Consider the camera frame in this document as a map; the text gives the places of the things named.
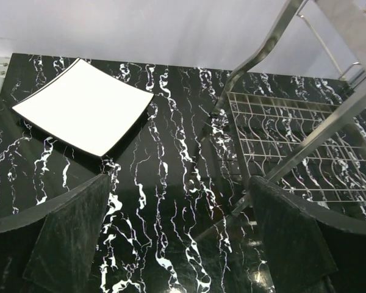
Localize stainless steel dish rack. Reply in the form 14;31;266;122
203;1;366;221

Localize white square plate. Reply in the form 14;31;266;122
12;58;154;157

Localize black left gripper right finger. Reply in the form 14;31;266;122
248;176;366;292

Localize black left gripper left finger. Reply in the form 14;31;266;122
0;174;110;292

